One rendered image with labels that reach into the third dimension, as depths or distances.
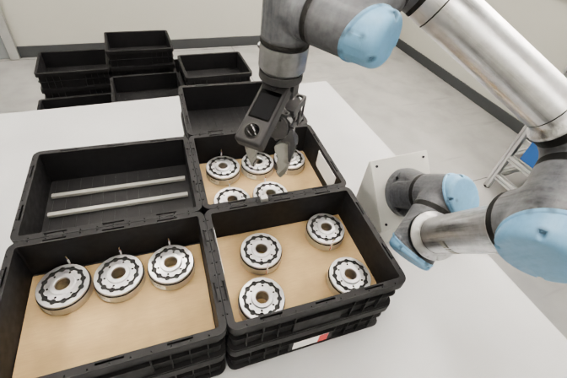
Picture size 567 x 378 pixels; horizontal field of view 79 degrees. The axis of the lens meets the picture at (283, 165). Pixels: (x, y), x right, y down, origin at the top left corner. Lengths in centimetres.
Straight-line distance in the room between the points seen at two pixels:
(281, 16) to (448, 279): 94
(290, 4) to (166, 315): 66
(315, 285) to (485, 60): 60
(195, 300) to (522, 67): 74
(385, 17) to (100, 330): 77
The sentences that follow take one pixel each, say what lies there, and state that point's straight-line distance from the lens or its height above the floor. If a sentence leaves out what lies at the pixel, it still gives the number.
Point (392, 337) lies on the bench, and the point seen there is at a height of 70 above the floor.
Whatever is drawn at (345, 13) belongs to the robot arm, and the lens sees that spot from 45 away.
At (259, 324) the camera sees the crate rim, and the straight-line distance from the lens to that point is 72.
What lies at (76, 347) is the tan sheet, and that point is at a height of 83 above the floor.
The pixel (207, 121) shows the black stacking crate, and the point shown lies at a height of 83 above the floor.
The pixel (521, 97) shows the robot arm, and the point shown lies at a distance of 58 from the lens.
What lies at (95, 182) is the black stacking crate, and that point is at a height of 83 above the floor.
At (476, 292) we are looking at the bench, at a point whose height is 70.
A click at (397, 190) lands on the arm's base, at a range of 106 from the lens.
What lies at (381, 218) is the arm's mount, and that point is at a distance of 109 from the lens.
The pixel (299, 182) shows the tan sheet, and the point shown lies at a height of 83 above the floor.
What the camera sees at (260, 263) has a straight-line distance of 86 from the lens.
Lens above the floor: 159
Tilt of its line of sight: 42 degrees down
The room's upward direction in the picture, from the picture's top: 9 degrees clockwise
